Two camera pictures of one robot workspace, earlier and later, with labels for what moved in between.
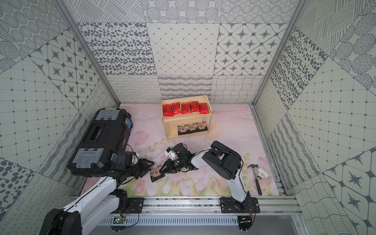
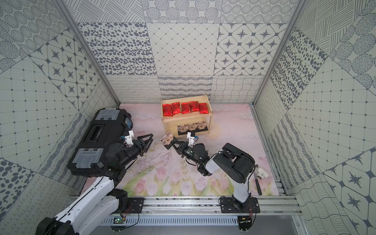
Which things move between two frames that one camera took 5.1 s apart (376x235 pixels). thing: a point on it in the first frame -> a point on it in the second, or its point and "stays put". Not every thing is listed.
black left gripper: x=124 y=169 -> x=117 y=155
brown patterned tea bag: x=155 y=172 -> x=167 y=138
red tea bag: x=194 y=105 stays put
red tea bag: x=185 y=107 stays put
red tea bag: x=167 y=110 stays put
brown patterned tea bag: x=192 y=127 stays put
